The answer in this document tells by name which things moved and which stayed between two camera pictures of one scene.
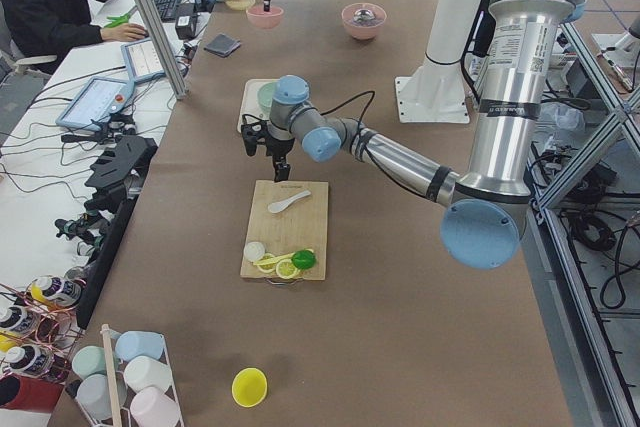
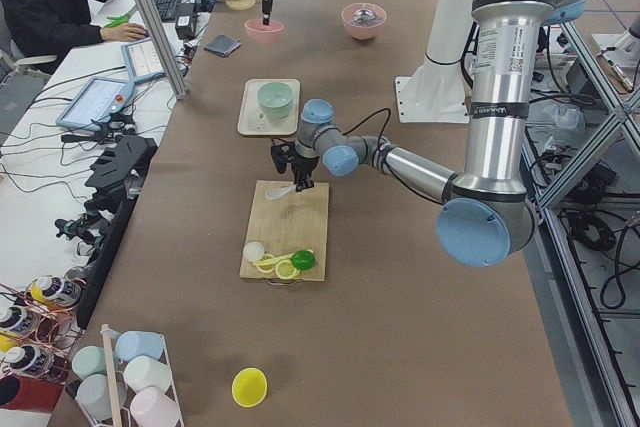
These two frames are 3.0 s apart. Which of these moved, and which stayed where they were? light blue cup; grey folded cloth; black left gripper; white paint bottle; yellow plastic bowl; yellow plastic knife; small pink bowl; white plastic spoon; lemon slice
Moved: black left gripper; white plastic spoon; small pink bowl
Stayed: white paint bottle; yellow plastic bowl; grey folded cloth; yellow plastic knife; light blue cup; lemon slice
